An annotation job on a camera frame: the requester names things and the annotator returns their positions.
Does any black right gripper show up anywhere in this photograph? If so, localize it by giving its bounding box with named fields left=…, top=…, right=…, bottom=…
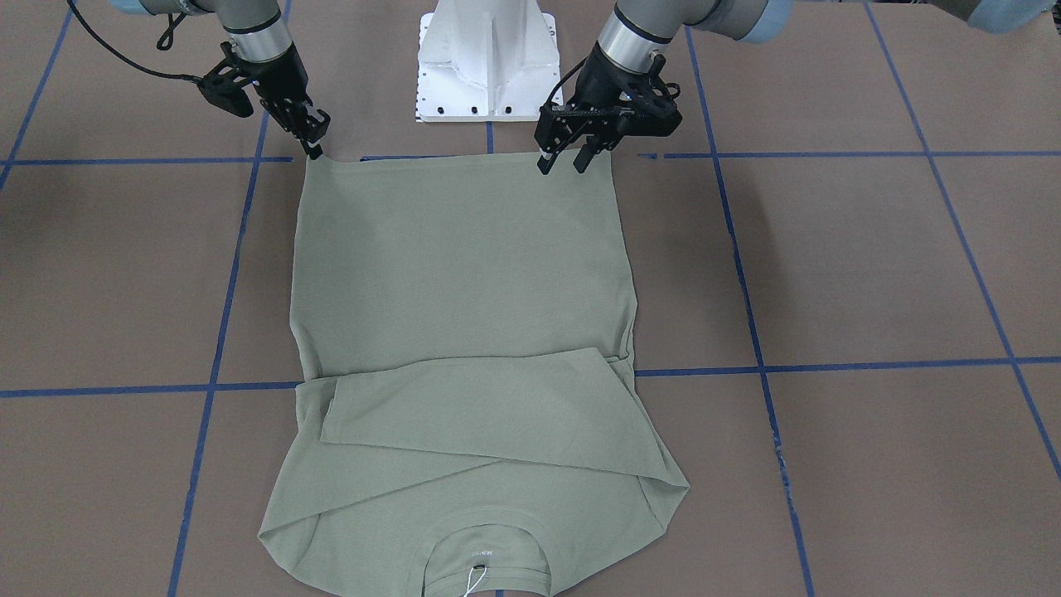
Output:
left=197, top=41, right=331, bottom=160

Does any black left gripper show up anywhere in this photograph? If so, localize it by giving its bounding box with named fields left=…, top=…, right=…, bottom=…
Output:
left=535, top=46, right=683, bottom=175

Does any green long-sleeve shirt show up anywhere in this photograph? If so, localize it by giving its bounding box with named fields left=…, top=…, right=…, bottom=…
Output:
left=258, top=152, right=690, bottom=596

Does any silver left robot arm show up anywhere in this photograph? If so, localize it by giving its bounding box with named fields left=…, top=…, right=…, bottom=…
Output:
left=534, top=1, right=793, bottom=174

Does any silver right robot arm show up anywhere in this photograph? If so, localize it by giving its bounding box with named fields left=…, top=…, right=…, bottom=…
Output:
left=111, top=1, right=331, bottom=159

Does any blue tape line crosswise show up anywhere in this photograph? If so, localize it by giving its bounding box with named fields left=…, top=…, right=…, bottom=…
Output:
left=1, top=381, right=298, bottom=398

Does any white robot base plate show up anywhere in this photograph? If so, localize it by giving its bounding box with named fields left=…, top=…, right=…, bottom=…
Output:
left=414, top=1, right=560, bottom=124

